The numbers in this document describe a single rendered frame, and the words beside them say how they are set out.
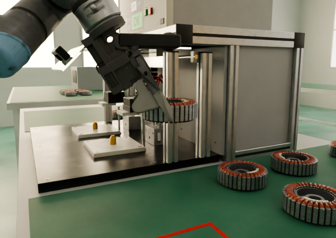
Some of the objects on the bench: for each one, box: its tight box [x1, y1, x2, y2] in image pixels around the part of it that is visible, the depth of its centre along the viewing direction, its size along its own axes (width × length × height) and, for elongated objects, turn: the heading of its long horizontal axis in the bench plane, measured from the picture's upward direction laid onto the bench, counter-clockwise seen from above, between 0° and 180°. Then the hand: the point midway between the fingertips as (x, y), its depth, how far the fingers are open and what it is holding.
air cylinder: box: [145, 124, 163, 146], centre depth 95 cm, size 5×8×6 cm
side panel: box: [221, 46, 304, 162], centre depth 86 cm, size 28×3×32 cm
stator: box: [270, 151, 318, 177], centre depth 76 cm, size 11×11×4 cm
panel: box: [139, 46, 228, 155], centre depth 108 cm, size 1×66×30 cm
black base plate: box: [30, 120, 220, 194], centre depth 100 cm, size 47×64×2 cm
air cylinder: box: [123, 115, 141, 131], centre depth 116 cm, size 5×8×6 cm
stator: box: [217, 160, 268, 191], centre depth 67 cm, size 11×11×4 cm
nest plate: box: [84, 137, 145, 158], centre depth 89 cm, size 15×15×1 cm
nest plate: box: [72, 124, 121, 139], centre depth 110 cm, size 15×15×1 cm
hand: (170, 112), depth 57 cm, fingers closed on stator, 13 cm apart
